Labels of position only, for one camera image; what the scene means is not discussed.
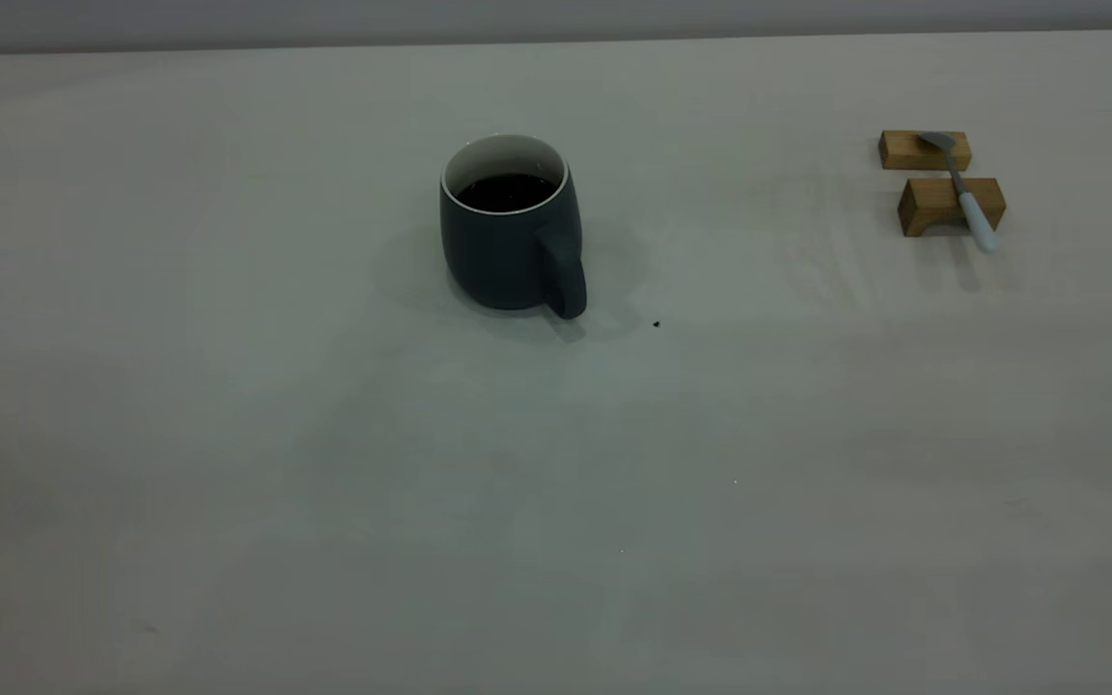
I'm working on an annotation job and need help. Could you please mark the flat wooden block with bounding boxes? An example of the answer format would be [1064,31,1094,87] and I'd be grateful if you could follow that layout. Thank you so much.
[879,129,972,172]

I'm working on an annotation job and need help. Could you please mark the grey ceramic mug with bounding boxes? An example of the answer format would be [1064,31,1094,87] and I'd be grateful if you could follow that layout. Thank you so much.
[438,133,588,320]

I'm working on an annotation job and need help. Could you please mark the arched wooden block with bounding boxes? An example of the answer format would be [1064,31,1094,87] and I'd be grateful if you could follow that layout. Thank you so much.
[898,177,1007,237]

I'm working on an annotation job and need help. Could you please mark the metal spoon with pale handle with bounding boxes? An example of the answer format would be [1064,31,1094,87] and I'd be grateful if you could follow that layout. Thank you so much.
[918,130,1001,254]

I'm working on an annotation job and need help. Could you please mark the black coffee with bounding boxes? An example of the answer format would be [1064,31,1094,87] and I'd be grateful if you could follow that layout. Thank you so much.
[457,174,557,213]

